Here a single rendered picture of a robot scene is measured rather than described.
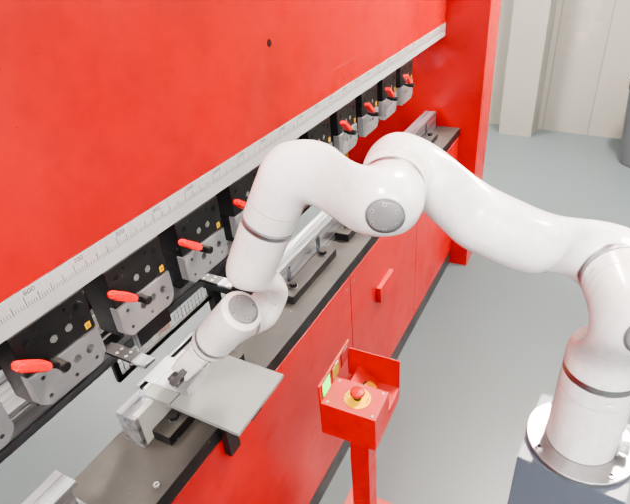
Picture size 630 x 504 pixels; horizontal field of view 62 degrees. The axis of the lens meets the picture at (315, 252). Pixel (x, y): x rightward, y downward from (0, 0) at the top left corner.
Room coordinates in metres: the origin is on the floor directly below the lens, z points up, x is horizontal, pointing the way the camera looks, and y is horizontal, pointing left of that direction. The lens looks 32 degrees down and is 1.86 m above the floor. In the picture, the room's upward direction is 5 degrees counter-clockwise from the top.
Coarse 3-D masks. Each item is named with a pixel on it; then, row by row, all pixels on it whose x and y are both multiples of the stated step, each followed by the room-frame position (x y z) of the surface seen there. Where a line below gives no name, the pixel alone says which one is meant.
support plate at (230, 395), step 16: (224, 368) 0.90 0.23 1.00; (240, 368) 0.89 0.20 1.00; (256, 368) 0.89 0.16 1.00; (208, 384) 0.85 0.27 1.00; (224, 384) 0.85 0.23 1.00; (240, 384) 0.84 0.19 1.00; (256, 384) 0.84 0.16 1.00; (272, 384) 0.83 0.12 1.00; (160, 400) 0.81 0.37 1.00; (176, 400) 0.81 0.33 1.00; (192, 400) 0.81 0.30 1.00; (208, 400) 0.80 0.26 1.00; (224, 400) 0.80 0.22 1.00; (240, 400) 0.79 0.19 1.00; (256, 400) 0.79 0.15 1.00; (192, 416) 0.77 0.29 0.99; (208, 416) 0.76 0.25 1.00; (224, 416) 0.75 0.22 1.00; (240, 416) 0.75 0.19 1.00; (240, 432) 0.71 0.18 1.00
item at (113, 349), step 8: (96, 320) 1.08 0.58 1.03; (104, 336) 1.02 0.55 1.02; (112, 336) 1.03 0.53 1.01; (120, 336) 1.05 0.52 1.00; (104, 344) 1.01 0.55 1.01; (112, 344) 1.01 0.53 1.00; (112, 352) 0.98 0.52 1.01; (120, 352) 0.98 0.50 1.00; (128, 352) 0.98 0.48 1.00; (136, 352) 0.97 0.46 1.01; (128, 360) 0.95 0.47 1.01; (136, 360) 0.95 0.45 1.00; (144, 360) 0.94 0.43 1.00; (152, 360) 0.94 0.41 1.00; (144, 368) 0.92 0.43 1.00
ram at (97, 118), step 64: (0, 0) 0.81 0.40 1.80; (64, 0) 0.90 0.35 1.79; (128, 0) 1.01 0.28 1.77; (192, 0) 1.16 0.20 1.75; (256, 0) 1.35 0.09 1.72; (320, 0) 1.63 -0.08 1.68; (384, 0) 2.05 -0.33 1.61; (0, 64) 0.78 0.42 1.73; (64, 64) 0.87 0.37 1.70; (128, 64) 0.98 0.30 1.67; (192, 64) 1.13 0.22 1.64; (256, 64) 1.32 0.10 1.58; (320, 64) 1.61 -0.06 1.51; (0, 128) 0.75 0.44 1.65; (64, 128) 0.84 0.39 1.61; (128, 128) 0.95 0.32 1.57; (192, 128) 1.09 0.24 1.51; (256, 128) 1.29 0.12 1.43; (0, 192) 0.72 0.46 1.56; (64, 192) 0.81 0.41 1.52; (128, 192) 0.91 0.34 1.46; (0, 256) 0.69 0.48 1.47; (64, 256) 0.77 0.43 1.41
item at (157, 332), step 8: (160, 312) 0.94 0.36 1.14; (168, 312) 0.96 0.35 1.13; (152, 320) 0.92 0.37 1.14; (160, 320) 0.94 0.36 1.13; (168, 320) 0.96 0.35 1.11; (144, 328) 0.90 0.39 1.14; (152, 328) 0.91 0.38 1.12; (160, 328) 0.93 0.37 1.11; (168, 328) 0.96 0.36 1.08; (136, 336) 0.88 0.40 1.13; (144, 336) 0.89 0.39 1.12; (152, 336) 0.91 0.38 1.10; (136, 344) 0.89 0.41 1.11; (144, 344) 0.90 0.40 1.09
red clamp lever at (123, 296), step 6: (108, 294) 0.79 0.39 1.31; (114, 294) 0.79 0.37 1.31; (120, 294) 0.79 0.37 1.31; (126, 294) 0.81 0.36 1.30; (132, 294) 0.82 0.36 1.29; (138, 294) 0.85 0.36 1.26; (144, 294) 0.85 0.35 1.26; (120, 300) 0.79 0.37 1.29; (126, 300) 0.80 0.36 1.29; (132, 300) 0.81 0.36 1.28; (138, 300) 0.83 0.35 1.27; (144, 300) 0.83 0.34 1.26; (150, 300) 0.84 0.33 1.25
